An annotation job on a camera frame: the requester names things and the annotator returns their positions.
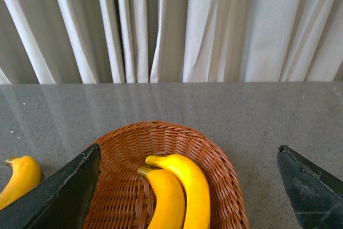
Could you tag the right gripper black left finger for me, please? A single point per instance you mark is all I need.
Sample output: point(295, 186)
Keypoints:
point(62, 200)

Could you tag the white pleated curtain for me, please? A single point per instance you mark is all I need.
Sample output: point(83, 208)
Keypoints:
point(153, 41)

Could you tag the right brown wicker basket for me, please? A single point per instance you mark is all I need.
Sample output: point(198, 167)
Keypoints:
point(123, 199)

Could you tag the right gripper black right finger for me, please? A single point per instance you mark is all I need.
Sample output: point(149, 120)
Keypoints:
point(314, 193)

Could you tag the yellow banana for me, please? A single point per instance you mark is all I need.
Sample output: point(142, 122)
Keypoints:
point(170, 201)
point(26, 174)
point(194, 183)

